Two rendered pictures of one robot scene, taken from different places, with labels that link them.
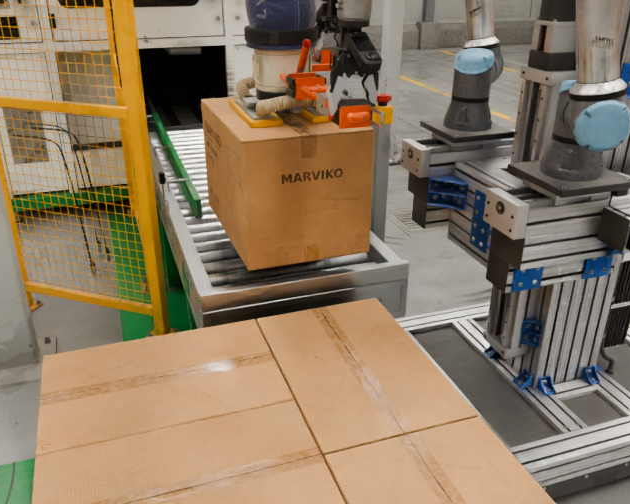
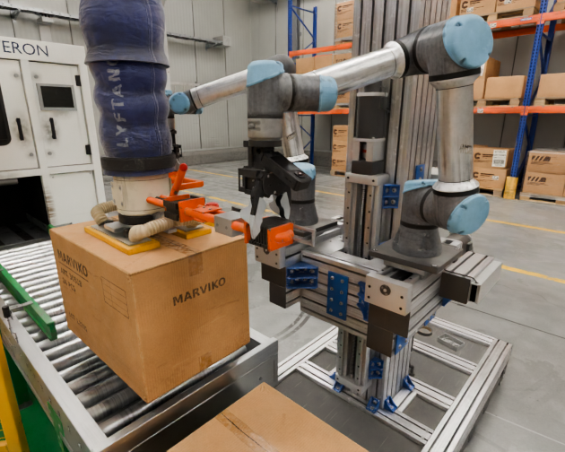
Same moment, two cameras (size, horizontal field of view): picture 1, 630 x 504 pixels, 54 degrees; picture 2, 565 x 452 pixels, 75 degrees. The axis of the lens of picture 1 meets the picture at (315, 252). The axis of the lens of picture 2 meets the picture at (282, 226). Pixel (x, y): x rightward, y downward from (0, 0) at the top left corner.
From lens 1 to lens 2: 78 cm
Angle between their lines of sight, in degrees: 28
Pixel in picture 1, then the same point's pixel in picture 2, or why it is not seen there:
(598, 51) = (465, 156)
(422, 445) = not seen: outside the picture
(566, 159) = (422, 241)
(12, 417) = not seen: outside the picture
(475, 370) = (334, 407)
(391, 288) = (267, 365)
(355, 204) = (237, 305)
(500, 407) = (369, 437)
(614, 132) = (479, 218)
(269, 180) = (161, 306)
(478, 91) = (309, 195)
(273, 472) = not seen: outside the picture
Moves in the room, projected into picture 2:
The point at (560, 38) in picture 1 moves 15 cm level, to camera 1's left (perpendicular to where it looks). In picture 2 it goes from (377, 151) to (342, 152)
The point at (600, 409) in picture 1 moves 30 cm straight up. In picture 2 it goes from (428, 410) to (436, 351)
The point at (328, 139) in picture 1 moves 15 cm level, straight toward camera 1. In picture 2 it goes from (212, 253) to (228, 272)
